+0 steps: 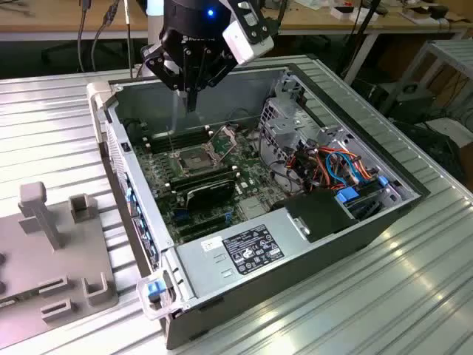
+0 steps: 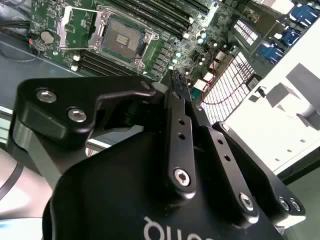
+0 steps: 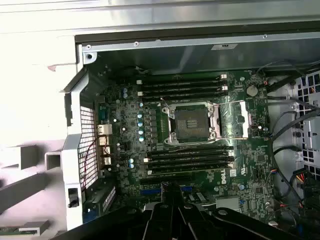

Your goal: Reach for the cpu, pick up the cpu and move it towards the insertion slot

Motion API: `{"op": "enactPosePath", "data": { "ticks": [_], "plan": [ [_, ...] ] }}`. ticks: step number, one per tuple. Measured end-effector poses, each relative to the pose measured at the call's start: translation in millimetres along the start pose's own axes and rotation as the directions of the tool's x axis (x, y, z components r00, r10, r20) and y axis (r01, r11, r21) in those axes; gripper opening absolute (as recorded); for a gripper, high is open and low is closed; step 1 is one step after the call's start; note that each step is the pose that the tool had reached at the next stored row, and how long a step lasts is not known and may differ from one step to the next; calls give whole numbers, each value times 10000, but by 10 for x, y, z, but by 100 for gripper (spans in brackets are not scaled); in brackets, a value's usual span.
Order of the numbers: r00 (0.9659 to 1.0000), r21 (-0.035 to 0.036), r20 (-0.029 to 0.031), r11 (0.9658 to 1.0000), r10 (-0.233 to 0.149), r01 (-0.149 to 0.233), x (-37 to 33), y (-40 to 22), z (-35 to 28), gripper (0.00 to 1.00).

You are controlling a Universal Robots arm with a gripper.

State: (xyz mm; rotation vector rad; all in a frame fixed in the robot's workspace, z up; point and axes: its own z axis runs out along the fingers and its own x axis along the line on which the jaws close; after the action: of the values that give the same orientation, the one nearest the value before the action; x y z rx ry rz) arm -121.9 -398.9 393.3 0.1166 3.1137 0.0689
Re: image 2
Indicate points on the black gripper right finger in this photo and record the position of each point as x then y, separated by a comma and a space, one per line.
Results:
235, 180

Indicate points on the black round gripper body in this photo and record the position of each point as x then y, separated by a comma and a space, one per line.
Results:
112, 195

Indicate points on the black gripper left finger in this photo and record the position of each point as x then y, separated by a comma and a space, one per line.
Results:
50, 117

